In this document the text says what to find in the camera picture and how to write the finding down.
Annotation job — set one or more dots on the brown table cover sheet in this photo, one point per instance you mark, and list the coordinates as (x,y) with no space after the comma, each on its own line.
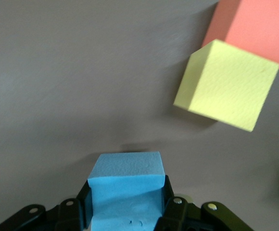
(57,84)

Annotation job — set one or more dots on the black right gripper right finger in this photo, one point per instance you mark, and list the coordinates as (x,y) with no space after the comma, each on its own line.
(178,216)

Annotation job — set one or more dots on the yellow foam cube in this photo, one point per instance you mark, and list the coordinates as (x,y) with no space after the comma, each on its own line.
(228,84)

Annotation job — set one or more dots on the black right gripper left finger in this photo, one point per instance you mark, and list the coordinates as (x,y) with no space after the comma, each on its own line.
(67,216)

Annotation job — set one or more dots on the light blue foam cube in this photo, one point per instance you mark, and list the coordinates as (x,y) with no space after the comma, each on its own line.
(126,190)

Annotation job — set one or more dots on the orange foam cube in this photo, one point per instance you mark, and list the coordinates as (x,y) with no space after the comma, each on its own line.
(255,24)

